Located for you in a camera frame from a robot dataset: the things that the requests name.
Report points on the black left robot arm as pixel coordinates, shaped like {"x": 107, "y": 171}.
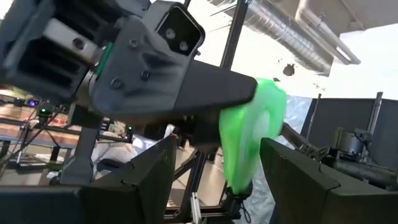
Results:
{"x": 367, "y": 172}

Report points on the green pear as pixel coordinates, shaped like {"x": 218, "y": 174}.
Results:
{"x": 248, "y": 130}

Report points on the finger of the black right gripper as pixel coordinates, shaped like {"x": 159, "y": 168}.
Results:
{"x": 217, "y": 90}
{"x": 202, "y": 130}

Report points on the grey partition panel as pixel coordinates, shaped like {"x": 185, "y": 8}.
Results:
{"x": 342, "y": 118}

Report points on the smooth white ceiling pipe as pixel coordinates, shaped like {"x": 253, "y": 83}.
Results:
{"x": 326, "y": 34}

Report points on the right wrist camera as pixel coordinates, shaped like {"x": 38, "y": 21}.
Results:
{"x": 180, "y": 31}

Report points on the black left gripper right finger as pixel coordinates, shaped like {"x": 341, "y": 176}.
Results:
{"x": 311, "y": 199}

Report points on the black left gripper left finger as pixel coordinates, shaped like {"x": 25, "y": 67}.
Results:
{"x": 124, "y": 193}

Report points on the silver ventilation duct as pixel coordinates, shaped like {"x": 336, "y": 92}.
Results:
{"x": 289, "y": 34}

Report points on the white plastic sheet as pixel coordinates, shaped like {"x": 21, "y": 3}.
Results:
{"x": 264, "y": 205}

